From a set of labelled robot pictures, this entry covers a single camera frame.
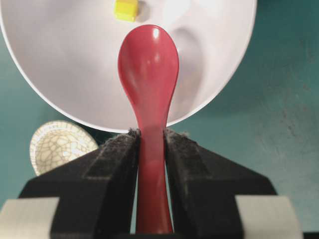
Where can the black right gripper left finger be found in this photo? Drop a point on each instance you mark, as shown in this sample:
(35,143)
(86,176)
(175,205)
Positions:
(95,191)

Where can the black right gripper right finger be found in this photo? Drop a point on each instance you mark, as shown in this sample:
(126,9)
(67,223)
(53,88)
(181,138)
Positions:
(203,186)

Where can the red plastic spoon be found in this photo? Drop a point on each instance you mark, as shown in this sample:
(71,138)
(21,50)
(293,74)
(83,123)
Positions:
(148,67)

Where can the white bowl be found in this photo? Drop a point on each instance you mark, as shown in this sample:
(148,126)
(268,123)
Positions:
(67,51)

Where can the yellow hexagonal prism block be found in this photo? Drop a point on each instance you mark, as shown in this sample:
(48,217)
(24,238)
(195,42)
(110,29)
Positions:
(126,10)

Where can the cream crackle-glazed cup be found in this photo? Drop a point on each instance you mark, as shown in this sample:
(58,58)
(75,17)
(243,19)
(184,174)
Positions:
(58,142)

